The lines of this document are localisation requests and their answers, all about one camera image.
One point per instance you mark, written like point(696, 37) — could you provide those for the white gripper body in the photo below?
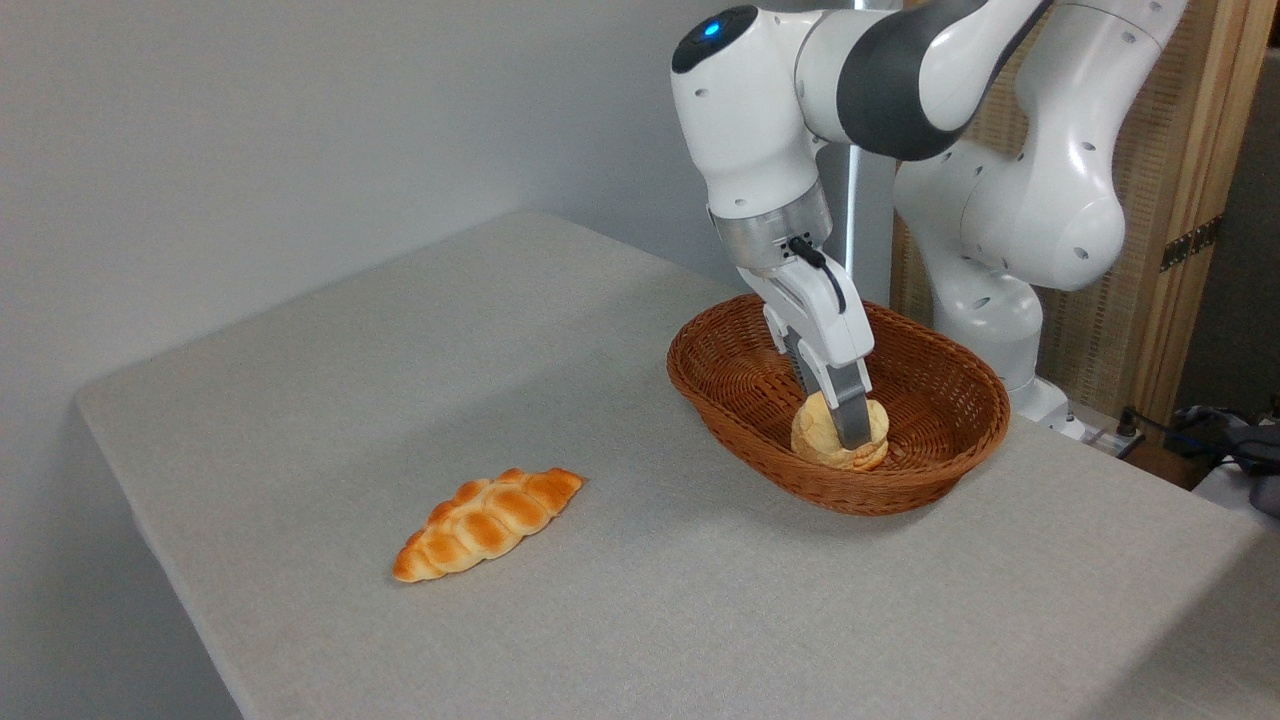
point(825, 325)

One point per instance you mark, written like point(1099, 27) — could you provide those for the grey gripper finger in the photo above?
point(797, 368)
point(852, 410)

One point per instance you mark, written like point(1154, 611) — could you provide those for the round pale bread roll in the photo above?
point(815, 435)

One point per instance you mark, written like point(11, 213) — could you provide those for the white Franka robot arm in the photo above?
point(750, 130)

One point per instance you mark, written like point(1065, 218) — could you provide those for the braided golden bread loaf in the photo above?
point(485, 525)

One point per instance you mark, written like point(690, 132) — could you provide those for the brown wicker basket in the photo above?
point(740, 370)

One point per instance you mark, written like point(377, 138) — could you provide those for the grey tablecloth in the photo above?
point(640, 600)

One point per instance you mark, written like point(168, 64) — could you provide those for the metal screen hinge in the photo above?
point(1190, 243)

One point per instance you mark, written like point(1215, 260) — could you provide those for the grey vertical post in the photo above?
point(870, 230)

